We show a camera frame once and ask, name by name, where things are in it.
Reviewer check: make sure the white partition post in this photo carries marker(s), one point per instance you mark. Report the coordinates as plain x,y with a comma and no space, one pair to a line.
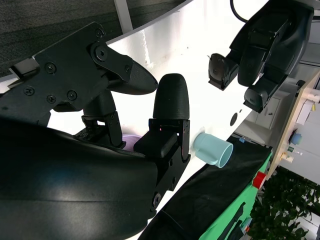
123,15

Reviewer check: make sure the red round button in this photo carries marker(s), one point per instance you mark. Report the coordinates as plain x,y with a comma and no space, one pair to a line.
260,179

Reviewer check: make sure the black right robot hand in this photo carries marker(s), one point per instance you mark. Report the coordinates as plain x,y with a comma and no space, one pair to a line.
75,180

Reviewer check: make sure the light blue mug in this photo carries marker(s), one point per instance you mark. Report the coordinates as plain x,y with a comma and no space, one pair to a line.
212,148

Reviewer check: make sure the grey partition panel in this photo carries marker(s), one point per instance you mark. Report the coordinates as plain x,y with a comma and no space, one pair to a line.
50,22

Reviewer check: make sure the light wooden board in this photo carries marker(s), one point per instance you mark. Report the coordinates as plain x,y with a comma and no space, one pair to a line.
285,135

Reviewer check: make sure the white cabinet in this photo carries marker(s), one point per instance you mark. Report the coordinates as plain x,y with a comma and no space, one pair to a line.
276,110

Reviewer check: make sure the green leafy plant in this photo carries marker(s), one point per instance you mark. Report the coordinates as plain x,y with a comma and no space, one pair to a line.
285,207

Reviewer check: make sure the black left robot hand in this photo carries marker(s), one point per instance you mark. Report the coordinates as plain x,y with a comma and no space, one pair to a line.
280,50

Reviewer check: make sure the purple plastic plate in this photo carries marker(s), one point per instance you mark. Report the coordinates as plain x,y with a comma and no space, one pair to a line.
130,143

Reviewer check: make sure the small blue cup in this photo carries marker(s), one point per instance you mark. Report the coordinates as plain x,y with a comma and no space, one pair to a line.
296,139

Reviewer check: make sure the black table grommet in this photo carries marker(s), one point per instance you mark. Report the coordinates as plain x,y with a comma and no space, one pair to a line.
234,119

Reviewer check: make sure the green cloth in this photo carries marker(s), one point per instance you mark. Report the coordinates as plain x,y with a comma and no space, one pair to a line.
225,222

